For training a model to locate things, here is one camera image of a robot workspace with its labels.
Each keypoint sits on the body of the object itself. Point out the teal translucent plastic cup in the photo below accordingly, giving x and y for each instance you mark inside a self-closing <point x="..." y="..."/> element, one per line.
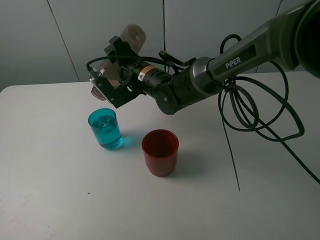
<point x="104" y="125"/>

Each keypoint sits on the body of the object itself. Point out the clear plastic water bottle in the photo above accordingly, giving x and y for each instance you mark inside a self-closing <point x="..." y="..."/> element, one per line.
<point x="115" y="80"/>

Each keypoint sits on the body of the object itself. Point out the red plastic cup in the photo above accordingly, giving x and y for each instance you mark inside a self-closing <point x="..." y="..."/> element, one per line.
<point x="160" y="149"/>

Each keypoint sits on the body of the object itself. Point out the white wrist camera on bracket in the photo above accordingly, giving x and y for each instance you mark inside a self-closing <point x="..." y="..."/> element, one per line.
<point x="129" y="88"/>

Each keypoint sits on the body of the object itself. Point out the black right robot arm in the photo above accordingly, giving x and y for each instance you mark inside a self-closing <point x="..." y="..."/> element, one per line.
<point x="290" y="40"/>

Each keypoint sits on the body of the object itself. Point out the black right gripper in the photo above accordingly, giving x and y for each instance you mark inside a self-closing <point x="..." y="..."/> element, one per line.
<point x="119" y="51"/>

